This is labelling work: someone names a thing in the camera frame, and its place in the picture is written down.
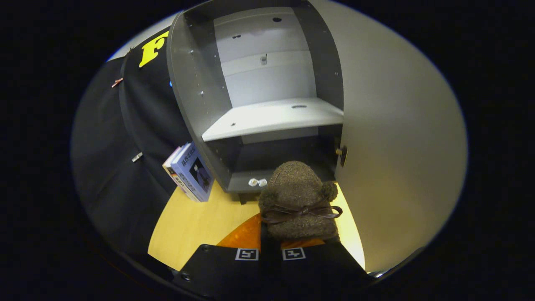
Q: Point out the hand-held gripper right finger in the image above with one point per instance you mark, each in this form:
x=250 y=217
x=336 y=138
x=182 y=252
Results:
x=317 y=267

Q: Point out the blue paperback book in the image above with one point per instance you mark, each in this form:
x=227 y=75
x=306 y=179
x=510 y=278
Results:
x=194 y=171

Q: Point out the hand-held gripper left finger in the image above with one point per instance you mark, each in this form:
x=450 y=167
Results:
x=221 y=271

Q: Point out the white paperback book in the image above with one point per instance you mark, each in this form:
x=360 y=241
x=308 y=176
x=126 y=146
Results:
x=172 y=166

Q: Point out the silver clip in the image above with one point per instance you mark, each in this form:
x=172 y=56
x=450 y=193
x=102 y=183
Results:
x=137 y=156

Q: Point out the black backdrop cloth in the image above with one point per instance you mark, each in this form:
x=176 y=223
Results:
x=108 y=175

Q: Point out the red clip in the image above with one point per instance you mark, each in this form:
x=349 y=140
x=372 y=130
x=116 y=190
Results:
x=117 y=82

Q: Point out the brown plush shoe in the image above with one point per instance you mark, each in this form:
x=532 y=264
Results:
x=296 y=188

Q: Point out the beige shoe cabinet door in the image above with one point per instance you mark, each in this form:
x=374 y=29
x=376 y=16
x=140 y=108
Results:
x=397 y=146

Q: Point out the grey shoe cabinet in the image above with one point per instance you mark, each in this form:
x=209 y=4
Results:
x=196 y=96

